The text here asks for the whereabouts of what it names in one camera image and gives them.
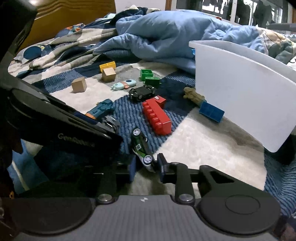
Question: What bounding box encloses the dark grey toy car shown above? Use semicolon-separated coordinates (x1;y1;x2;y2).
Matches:
102;115;120;133

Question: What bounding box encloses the large red building brick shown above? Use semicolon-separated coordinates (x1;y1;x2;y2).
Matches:
142;98;171;136

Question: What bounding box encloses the wooden cube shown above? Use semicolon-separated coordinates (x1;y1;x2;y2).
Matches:
71;77;87;93
102;67;116;82

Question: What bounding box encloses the light blue quilt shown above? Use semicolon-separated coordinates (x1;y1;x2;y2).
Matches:
93;10;268;74

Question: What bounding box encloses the olive toy figure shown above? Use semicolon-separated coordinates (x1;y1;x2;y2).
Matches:
183;87;206;107

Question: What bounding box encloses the grey padded bed rail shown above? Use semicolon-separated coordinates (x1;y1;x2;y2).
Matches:
266;23;296;32

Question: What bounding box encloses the window with frame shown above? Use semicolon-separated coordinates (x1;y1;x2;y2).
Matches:
165;0;290;28

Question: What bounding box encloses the wooden headboard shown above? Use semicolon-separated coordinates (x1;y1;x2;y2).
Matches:
20;0;116;50

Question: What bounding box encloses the green black toy car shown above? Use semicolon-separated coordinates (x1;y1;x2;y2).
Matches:
130;127;155;172

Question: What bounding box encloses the dark green toy block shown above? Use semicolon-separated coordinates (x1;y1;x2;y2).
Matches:
144;77;161;88

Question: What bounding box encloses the green building brick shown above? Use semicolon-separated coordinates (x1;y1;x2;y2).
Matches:
140;69;154;81

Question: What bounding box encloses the white plastic bin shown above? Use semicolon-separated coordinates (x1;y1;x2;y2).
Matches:
189;40;295;153

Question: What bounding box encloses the light blue toy vehicle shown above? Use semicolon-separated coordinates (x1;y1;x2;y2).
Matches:
111;79;137;91

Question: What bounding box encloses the small red building brick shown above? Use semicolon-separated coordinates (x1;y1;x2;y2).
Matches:
153;95;166;109

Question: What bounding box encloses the yellow building brick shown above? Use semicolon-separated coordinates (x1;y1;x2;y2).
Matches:
99;61;116;73

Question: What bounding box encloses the blue building brick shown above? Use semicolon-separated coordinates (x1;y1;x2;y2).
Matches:
199;101;225;123

